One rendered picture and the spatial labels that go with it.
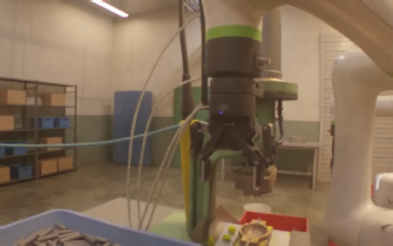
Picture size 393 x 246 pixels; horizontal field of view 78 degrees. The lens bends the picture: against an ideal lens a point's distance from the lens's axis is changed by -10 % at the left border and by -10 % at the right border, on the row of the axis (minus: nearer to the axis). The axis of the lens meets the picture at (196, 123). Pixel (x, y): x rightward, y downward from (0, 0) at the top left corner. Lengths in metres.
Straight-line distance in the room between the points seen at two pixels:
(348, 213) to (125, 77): 7.46
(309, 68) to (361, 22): 5.83
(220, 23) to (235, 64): 0.07
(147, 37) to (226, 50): 7.32
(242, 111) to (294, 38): 6.04
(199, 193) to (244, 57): 0.55
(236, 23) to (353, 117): 0.43
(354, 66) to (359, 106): 0.10
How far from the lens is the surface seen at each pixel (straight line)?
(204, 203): 0.85
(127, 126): 7.17
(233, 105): 0.41
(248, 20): 0.43
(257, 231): 0.91
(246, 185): 0.74
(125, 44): 8.11
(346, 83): 0.74
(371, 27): 0.48
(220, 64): 0.41
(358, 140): 0.75
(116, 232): 0.88
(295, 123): 6.19
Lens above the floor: 1.39
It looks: 2 degrees down
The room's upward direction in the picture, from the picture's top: 1 degrees clockwise
